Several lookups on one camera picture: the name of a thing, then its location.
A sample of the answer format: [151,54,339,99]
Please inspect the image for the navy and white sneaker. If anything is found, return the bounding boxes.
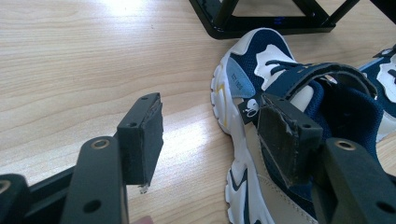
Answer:
[358,43,396,105]
[209,27,396,224]

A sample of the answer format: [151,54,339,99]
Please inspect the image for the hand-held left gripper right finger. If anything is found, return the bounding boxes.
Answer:
[257,92,396,224]

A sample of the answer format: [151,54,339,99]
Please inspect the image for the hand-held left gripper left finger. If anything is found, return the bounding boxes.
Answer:
[59,92,164,224]

